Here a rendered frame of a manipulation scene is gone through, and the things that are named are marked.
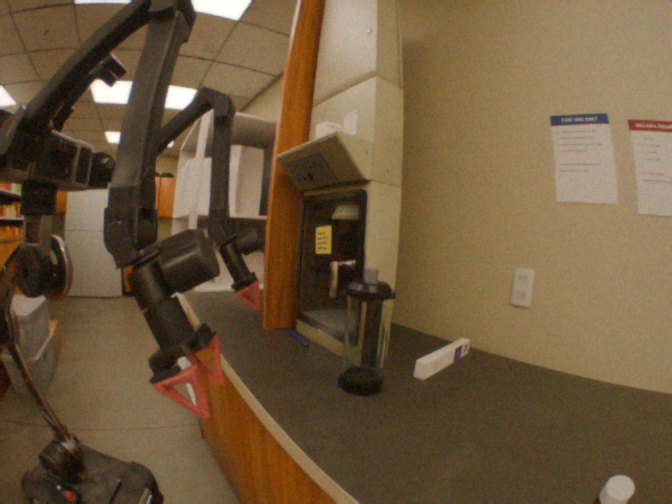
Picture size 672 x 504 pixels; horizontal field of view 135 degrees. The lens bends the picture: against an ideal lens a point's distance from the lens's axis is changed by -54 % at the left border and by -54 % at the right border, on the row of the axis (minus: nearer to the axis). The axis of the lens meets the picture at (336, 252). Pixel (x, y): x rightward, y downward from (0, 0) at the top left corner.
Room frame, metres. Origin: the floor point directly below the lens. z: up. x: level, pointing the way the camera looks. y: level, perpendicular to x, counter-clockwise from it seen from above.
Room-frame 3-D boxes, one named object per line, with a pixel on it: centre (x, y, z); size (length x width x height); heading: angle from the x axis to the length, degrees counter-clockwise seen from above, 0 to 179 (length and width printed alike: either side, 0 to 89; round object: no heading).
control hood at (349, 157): (0.81, 0.07, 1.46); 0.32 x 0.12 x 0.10; 37
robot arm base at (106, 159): (0.76, 0.77, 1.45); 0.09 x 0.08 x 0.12; 9
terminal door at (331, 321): (0.84, 0.03, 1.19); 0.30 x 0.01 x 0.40; 37
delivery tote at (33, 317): (1.17, 2.35, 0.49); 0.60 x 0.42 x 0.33; 37
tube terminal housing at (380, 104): (0.92, -0.08, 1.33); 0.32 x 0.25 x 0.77; 37
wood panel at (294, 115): (1.12, 0.03, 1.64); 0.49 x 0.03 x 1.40; 127
